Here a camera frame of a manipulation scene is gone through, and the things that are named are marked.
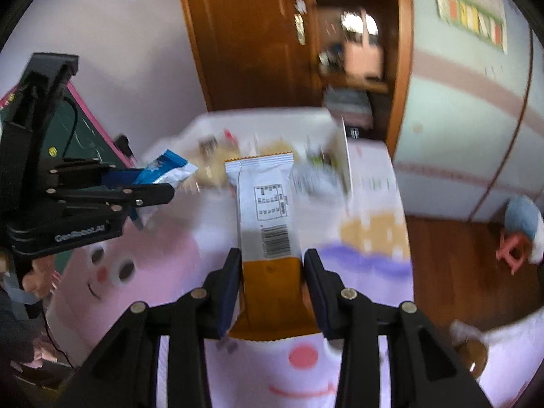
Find brown wooden door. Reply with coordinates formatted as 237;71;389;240
181;0;318;111

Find orange white snack bar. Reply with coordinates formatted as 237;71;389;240
225;153;318;342

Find pink plastic stool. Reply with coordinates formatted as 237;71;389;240
495;229;532;275

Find brown chocolate snack bag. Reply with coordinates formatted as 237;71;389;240
290;144;345;199

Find red white cookies bag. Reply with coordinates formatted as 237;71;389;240
258;139;294;156

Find clear nut snack pack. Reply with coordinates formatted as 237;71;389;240
198;135;219;161

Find blue white plush cushion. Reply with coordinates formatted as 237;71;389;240
504;195;543;264

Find person left hand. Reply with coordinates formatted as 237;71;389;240
22;256;55;299

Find colourful wall poster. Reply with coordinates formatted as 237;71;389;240
436;0;508;53

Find black chalkboard knob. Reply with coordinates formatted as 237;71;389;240
114;135;135;160

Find pink storage box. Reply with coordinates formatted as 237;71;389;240
341;9;384;80

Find pastel wardrobe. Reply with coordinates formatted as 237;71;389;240
394;0;543;222

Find white pillow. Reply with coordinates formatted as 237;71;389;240
449;308;543;407

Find folded blue pink cloths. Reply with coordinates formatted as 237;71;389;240
323;86;373;129

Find wooden corner shelf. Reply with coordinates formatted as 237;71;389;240
310;0;413;152

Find green chalkboard pink frame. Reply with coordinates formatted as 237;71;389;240
0;82;135;273

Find brown wooden bedpost knob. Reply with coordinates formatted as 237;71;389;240
454;339;489;379

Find white plastic storage bin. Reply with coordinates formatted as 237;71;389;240
142;107;352;197

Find blue white snack pack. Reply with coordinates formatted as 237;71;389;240
130;149;197;231

